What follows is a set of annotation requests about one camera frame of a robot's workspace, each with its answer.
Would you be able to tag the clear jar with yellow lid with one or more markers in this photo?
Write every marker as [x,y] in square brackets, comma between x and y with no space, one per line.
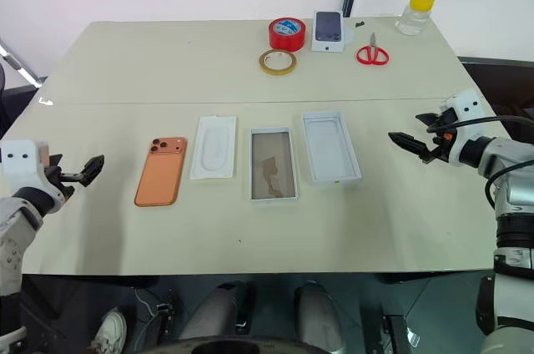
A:
[412,18]

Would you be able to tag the orange smartphone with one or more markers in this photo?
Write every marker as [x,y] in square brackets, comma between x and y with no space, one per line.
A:
[160,172]

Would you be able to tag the shiny metal strip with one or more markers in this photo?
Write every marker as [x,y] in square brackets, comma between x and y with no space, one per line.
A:
[18,65]

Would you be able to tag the white shoe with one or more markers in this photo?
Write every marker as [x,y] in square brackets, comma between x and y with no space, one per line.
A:
[110,329]

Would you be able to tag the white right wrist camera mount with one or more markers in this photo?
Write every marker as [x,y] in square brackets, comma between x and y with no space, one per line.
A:
[467,112]

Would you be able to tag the yellow tape roll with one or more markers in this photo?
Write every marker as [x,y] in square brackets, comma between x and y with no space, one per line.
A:
[267,68]

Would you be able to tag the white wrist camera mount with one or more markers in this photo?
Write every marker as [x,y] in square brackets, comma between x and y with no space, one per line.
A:
[467,112]
[21,160]

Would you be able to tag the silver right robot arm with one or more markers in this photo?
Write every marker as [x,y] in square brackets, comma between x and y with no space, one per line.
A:
[511,187]

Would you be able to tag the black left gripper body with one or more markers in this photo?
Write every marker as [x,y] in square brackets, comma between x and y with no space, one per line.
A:
[58,180]

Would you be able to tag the red tape roll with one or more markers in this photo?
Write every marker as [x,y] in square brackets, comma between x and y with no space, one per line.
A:
[287,36]

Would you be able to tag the small black clip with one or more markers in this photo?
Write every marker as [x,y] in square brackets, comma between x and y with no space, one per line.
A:
[360,23]

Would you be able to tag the white moulded insert tray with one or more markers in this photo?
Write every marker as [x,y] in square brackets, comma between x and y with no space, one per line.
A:
[213,147]

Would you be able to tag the white box lid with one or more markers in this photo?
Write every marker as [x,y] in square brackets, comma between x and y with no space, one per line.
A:
[331,147]

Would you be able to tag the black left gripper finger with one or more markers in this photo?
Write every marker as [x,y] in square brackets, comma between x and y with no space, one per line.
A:
[55,160]
[92,168]

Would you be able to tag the white box with phone print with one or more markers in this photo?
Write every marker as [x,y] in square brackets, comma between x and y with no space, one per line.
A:
[328,30]

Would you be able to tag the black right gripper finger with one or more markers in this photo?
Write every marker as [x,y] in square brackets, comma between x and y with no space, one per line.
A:
[429,119]
[411,144]

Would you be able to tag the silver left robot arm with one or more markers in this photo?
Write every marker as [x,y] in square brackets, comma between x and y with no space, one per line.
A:
[16,241]

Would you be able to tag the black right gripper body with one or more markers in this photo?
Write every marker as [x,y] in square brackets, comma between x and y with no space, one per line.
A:
[443,147]

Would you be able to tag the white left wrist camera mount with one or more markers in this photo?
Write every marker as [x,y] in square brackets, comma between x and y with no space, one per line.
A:
[21,160]

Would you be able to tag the white box with brown inside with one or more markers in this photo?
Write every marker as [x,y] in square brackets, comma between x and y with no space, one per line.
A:
[273,164]

